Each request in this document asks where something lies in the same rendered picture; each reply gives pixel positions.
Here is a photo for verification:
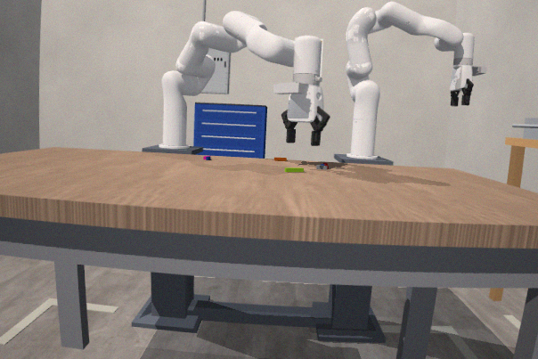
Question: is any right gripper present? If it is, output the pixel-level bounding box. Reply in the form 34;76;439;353
281;84;330;146

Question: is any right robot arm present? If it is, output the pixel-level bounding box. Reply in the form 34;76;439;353
159;11;322;149

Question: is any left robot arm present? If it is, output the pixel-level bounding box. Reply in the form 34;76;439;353
346;2;487;159

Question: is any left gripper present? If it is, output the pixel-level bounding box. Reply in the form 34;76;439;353
450;64;474;106

